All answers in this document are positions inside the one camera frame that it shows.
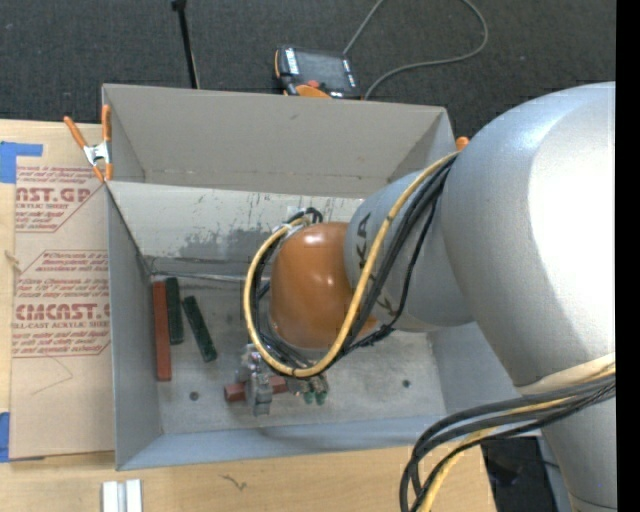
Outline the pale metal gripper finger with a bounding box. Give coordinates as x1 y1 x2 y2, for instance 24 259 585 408
247 373 275 417
235 343 265 384

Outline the short red-brown block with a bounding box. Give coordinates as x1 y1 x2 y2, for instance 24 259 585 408
223 375 289 403

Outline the dark green flat block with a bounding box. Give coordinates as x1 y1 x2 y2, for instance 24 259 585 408
165 276 186 346
181 295 219 364

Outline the long red-brown flat block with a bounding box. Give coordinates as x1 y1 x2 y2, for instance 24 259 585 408
152 280 174 383

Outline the brown cardboard board, red print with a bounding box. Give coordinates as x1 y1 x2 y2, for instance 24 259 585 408
0 118 118 463

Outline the grey metal bin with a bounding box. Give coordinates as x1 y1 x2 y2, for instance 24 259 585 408
101 83 524 472

